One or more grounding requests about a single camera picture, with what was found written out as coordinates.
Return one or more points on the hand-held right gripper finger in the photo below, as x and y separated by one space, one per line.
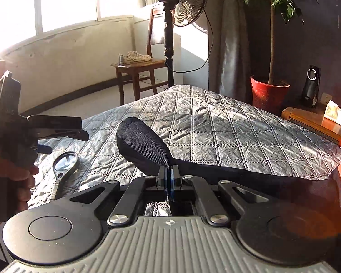
166 183
173 183

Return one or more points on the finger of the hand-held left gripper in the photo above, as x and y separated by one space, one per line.
45 149
62 122

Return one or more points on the black garment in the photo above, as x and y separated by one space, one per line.
147 145

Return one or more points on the person's left hand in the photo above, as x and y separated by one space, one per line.
20 173

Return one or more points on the magnifying glass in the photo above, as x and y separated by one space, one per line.
66 162

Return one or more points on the grey quilted bedspread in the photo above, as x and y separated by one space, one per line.
230 136

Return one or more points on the white sneaker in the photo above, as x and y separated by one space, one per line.
139 56
122 59

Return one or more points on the wooden chair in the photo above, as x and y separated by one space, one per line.
136 69

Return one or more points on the red plant pot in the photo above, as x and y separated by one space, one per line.
268 99

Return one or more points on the grey curtain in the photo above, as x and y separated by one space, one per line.
230 48

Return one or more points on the low wooden table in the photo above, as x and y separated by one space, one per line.
309 121

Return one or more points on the black speaker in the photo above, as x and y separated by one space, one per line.
311 88

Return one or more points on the black standing fan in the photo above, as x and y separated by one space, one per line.
184 0

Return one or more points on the tissue box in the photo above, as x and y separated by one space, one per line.
334 113

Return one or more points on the potted green tree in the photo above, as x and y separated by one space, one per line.
271 11

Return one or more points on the window frame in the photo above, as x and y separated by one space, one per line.
71 2

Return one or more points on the white wall socket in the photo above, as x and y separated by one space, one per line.
325 98

